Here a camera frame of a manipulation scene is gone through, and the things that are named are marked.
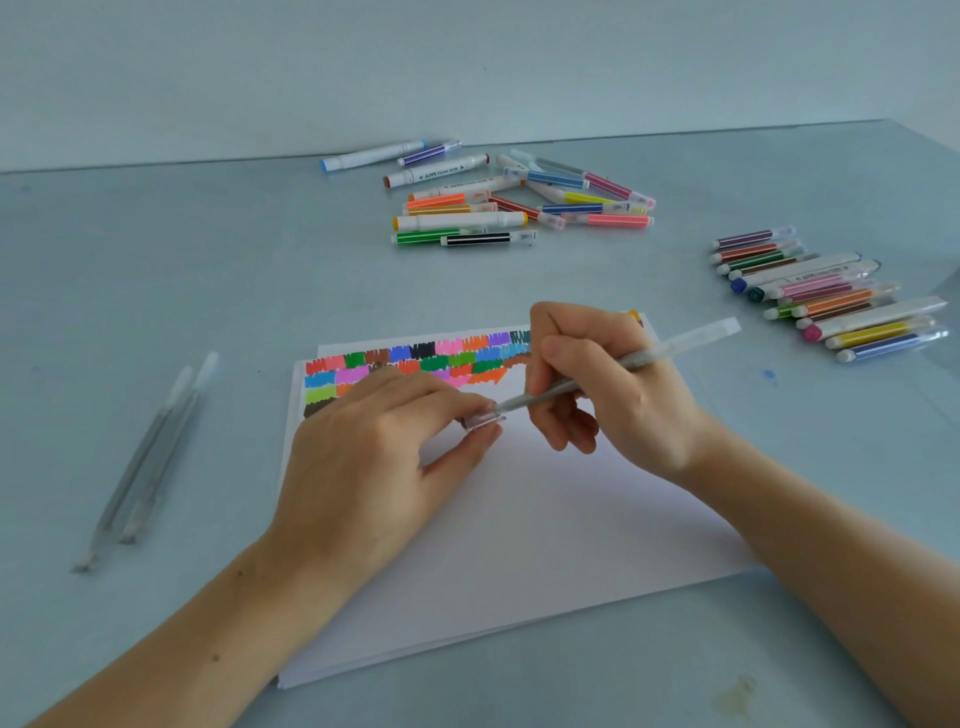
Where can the person's left thumb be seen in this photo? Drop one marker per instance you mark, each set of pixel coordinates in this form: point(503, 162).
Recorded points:
point(465, 450)

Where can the row of thin colour markers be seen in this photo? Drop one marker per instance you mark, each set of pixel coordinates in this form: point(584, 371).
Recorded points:
point(877, 332)

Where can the stack of white paper sheets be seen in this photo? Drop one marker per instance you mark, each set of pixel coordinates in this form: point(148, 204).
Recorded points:
point(327, 351)

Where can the person's left forearm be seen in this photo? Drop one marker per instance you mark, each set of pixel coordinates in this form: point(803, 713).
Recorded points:
point(195, 645)

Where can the pink capped white marker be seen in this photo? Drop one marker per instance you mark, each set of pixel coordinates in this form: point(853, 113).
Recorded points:
point(877, 316)

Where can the orange marker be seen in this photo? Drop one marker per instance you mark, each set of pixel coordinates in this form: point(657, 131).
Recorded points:
point(636, 316)

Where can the green capped white marker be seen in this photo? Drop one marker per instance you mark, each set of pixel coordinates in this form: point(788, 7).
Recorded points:
point(757, 294)

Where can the person's left hand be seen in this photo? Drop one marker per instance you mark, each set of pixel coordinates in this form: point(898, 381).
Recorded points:
point(352, 472)

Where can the person's right forearm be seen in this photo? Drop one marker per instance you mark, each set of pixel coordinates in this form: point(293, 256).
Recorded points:
point(840, 577)

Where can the person's right hand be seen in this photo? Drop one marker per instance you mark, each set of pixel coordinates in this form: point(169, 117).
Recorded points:
point(637, 405)

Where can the yellow capped white marker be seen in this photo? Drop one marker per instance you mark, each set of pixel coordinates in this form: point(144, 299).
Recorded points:
point(457, 221)

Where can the white paper with colour swatches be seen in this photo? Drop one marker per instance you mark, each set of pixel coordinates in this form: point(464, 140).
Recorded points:
point(540, 525)

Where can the person's left middle finger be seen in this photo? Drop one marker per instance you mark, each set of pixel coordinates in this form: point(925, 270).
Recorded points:
point(420, 379)

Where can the pile of thin colour markers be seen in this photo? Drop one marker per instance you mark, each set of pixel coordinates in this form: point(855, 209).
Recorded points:
point(616, 221)

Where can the plain white barrel marker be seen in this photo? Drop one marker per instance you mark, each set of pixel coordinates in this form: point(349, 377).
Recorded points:
point(465, 187)

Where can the light blue capped white marker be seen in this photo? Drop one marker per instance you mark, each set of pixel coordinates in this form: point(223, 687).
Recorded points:
point(375, 155)

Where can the person's right thumb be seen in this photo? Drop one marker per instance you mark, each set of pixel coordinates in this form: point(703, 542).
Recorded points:
point(581, 356)

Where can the translucent grey gel pen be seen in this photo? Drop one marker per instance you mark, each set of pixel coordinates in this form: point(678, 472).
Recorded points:
point(675, 349)
point(169, 446)
point(135, 465)

